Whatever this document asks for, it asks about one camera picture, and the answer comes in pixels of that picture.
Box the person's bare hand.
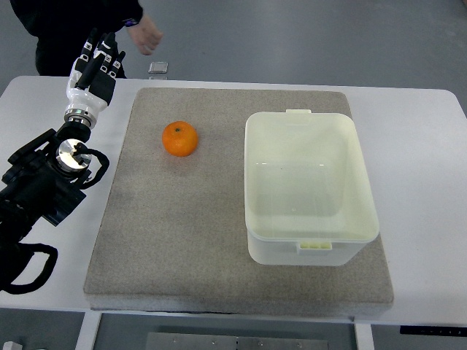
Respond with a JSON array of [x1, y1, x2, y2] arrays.
[[126, 15, 163, 55]]

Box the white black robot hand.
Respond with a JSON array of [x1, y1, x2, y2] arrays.
[[65, 29, 126, 128]]

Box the orange fruit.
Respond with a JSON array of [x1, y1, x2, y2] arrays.
[[161, 120, 198, 157]]

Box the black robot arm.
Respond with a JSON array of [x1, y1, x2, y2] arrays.
[[1, 117, 109, 251]]

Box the white plastic box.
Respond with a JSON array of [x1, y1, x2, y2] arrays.
[[244, 109, 379, 266]]

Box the small silver floor plate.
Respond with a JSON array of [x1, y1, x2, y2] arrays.
[[147, 61, 169, 74]]

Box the person's dark sleeve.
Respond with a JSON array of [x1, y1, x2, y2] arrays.
[[10, 1, 143, 77]]

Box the grey felt mat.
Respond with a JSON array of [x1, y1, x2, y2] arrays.
[[84, 87, 393, 316]]

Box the white table leg left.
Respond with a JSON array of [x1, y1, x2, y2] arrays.
[[75, 311, 101, 350]]

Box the white table leg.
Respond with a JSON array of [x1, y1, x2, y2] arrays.
[[354, 323, 375, 350], [75, 311, 101, 350]]

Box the small white block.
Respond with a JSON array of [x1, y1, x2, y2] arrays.
[[2, 341, 23, 350]]

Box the white table leg right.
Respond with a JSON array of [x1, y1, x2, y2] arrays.
[[354, 323, 375, 350]]

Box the black table control panel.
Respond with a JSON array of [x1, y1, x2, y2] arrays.
[[399, 325, 467, 338]]

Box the black braided cable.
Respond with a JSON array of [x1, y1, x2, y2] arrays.
[[0, 144, 110, 295]]

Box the grey metal base plate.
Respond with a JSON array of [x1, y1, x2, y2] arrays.
[[145, 332, 329, 350]]

